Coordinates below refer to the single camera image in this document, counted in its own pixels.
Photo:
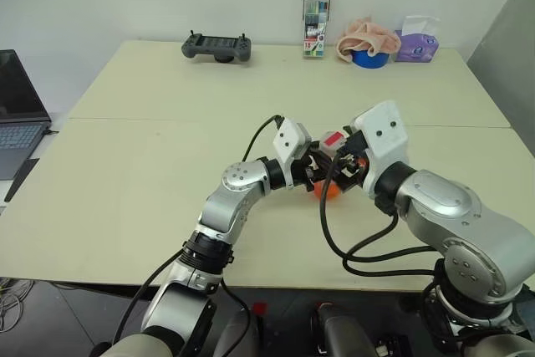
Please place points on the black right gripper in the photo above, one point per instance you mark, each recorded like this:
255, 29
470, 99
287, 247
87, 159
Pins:
355, 156

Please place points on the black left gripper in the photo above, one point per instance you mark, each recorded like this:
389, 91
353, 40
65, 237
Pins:
308, 171

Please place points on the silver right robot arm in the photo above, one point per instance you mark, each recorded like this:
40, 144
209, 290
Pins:
451, 215

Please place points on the blue tape roll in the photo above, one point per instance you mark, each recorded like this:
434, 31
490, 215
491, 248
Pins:
368, 60

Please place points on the pink towel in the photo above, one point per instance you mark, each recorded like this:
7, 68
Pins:
368, 33

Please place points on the purple tissue box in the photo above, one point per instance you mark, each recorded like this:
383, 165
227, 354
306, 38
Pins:
416, 45

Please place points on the marker pen case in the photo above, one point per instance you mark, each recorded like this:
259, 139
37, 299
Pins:
316, 18

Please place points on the small red block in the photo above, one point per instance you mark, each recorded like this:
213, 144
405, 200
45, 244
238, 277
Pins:
260, 308

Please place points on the grey handheld controller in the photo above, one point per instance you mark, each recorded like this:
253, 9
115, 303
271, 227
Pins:
215, 47

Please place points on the small black box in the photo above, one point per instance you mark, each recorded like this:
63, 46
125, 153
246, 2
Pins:
393, 346

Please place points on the grey partition panel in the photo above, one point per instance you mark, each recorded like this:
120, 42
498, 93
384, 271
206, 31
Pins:
505, 47

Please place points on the dark grey laptop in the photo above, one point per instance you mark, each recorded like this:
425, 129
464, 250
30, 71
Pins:
18, 98

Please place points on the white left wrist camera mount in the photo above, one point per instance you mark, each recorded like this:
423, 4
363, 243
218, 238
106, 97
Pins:
288, 139

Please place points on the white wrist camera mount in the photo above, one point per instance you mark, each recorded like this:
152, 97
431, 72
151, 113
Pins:
382, 131
288, 139

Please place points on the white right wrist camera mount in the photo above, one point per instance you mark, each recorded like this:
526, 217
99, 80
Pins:
382, 131

